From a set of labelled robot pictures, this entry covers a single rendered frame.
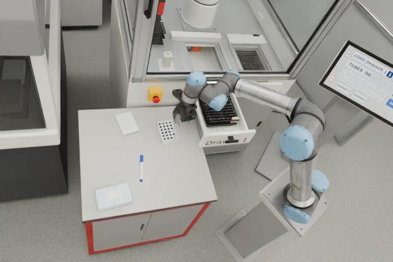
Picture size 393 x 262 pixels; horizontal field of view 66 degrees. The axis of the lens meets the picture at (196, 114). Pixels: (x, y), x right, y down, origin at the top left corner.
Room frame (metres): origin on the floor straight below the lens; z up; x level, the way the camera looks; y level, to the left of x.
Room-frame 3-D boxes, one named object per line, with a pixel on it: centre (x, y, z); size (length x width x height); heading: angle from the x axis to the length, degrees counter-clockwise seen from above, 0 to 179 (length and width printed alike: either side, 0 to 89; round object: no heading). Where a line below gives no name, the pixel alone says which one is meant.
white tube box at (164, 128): (0.92, 0.11, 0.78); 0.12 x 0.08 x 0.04; 38
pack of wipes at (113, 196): (0.49, 0.20, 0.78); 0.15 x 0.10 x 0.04; 129
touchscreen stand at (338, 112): (1.63, -0.90, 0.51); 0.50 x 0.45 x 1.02; 168
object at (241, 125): (1.14, -0.08, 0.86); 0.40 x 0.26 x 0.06; 32
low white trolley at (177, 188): (0.76, 0.16, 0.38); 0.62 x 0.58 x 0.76; 122
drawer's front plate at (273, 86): (1.41, -0.29, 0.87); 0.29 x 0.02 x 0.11; 122
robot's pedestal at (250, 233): (0.86, -0.65, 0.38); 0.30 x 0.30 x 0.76; 59
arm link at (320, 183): (0.85, -0.63, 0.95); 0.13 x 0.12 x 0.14; 162
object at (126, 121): (0.88, 0.32, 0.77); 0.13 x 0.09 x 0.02; 45
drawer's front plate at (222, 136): (0.97, -0.20, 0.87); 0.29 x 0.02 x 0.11; 122
